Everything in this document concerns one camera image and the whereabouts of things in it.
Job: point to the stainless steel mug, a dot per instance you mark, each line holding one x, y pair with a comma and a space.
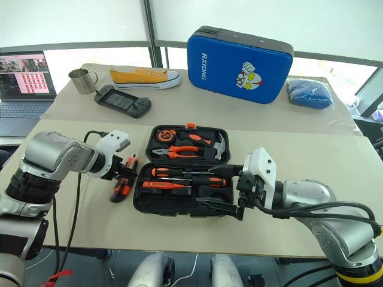
80, 83

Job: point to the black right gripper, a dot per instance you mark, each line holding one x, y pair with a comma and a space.
248, 194

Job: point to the black tool case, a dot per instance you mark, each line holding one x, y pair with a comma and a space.
179, 203

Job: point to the orange black utility knife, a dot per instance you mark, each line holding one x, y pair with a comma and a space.
121, 189

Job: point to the grey metal window frame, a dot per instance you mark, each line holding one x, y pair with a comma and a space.
155, 53

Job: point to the blue RXIONG padded case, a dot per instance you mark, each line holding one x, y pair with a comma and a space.
224, 71

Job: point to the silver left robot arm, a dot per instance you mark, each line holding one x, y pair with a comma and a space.
51, 152

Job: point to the orange voltage tester pen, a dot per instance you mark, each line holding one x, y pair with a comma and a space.
155, 184

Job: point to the blue cloth in clear bag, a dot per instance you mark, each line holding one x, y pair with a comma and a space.
309, 95

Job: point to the long shaft orange black screwdriver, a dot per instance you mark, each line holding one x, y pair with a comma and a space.
164, 172

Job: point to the silver rounded robot leg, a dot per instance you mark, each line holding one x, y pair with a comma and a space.
224, 272
151, 272

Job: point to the small black box under table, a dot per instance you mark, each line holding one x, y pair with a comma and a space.
256, 279

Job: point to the yellow canvas sneaker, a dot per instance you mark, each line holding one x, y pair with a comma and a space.
140, 76

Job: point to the black table foot bar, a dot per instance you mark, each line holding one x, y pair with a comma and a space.
299, 259
89, 254

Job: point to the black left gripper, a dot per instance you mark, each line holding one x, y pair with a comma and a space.
117, 170

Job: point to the short shaft orange black screwdriver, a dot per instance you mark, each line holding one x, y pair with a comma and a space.
209, 181

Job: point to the black handheld game console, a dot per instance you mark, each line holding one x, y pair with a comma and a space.
119, 100

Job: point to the orange black tape measure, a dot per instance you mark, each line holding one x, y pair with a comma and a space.
166, 137

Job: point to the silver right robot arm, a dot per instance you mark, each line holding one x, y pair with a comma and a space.
329, 221

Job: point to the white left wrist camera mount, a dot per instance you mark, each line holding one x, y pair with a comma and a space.
113, 140

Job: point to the grey laptop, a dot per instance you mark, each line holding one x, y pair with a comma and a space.
27, 86

